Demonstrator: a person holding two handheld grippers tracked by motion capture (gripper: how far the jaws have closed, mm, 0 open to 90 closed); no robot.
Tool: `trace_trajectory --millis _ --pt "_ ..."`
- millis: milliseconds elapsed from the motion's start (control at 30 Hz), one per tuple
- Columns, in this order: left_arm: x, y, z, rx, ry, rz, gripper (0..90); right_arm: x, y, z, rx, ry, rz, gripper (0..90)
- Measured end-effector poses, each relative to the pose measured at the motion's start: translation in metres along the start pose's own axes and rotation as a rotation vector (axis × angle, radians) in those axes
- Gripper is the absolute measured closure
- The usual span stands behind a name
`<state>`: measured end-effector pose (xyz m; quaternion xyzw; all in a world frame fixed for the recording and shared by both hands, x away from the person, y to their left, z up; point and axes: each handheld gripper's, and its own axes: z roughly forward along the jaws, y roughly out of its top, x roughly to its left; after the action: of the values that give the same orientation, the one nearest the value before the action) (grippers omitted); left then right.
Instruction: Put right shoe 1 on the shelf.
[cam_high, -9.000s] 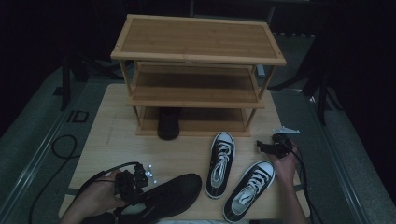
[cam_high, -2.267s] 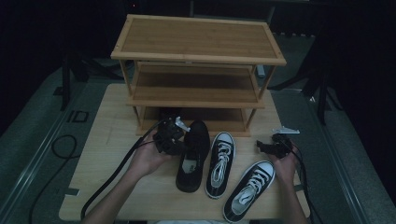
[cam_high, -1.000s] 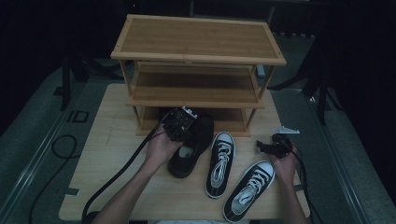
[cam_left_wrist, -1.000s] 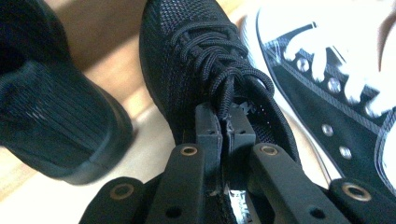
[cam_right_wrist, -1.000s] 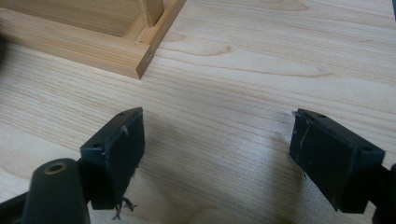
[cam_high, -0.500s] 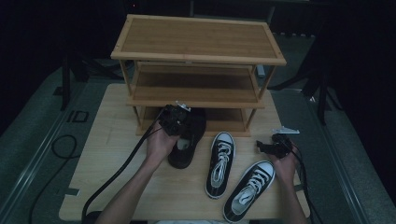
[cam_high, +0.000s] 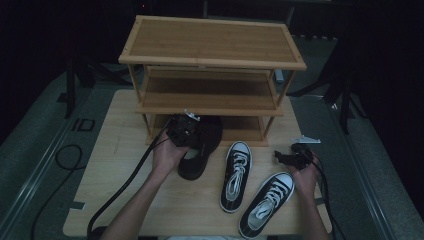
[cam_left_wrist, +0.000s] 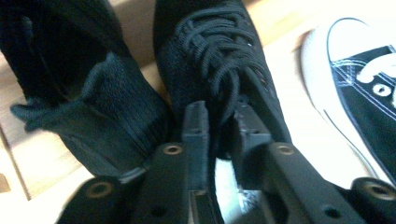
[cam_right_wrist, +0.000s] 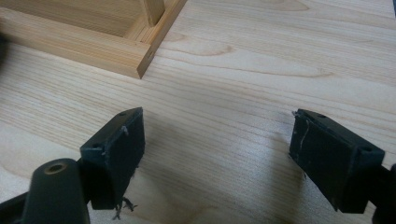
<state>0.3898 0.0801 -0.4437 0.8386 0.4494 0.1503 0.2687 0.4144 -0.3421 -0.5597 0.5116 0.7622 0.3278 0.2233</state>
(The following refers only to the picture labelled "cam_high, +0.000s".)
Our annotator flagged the person's right hand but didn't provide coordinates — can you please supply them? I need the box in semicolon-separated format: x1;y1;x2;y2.
288;156;321;201

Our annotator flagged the dark round object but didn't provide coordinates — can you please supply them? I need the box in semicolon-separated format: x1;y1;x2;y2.
87;226;109;240

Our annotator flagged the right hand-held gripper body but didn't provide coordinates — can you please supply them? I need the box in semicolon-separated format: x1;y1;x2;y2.
289;134;322;171

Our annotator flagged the thin black floor cable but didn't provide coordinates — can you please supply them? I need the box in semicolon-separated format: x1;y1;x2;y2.
30;143;84;240

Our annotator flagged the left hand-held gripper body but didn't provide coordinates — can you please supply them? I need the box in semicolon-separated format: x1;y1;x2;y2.
166;109;203;148

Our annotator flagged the wooden shoe rack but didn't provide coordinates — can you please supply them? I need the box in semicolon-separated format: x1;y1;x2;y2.
118;14;308;148

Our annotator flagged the black slip-on shoe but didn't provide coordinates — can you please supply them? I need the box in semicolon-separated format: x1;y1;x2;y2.
178;114;224;181

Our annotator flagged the person's left hand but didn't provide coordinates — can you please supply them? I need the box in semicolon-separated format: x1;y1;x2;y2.
151;133;191;178

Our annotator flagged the right hand-held gripper cable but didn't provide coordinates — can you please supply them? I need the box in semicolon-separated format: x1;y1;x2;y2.
311;153;348;240

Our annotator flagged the black white canvas sneaker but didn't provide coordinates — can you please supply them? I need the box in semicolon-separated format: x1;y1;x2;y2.
219;140;253;214
238;171;296;240

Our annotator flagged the black metal stand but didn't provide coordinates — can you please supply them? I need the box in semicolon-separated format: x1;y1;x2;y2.
319;71;368;135
64;56;96;120

